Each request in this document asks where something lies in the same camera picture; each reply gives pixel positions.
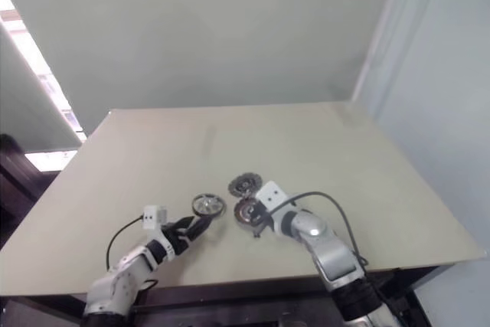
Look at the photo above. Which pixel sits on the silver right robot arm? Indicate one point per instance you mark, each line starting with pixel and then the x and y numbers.
pixel 333 258

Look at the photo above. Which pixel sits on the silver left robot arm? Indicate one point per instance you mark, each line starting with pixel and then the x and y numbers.
pixel 115 285

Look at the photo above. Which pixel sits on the grey partition panel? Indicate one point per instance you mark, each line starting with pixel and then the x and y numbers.
pixel 27 105

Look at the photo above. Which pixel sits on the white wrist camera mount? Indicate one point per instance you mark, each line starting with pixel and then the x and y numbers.
pixel 152 218
pixel 278 199

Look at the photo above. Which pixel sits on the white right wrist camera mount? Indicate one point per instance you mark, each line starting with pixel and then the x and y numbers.
pixel 278 199

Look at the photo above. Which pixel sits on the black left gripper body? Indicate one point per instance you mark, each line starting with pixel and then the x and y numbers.
pixel 174 239

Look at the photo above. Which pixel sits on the round metal motor housing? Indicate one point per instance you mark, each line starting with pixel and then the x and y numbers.
pixel 245 184

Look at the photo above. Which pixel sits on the silver spoked rotor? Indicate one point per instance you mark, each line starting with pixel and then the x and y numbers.
pixel 208 204

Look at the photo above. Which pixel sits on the round metal motor lid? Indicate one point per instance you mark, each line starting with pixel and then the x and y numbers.
pixel 242 214

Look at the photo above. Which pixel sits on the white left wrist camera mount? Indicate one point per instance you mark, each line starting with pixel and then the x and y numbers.
pixel 152 218

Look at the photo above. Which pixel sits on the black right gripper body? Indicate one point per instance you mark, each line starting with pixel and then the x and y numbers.
pixel 263 218

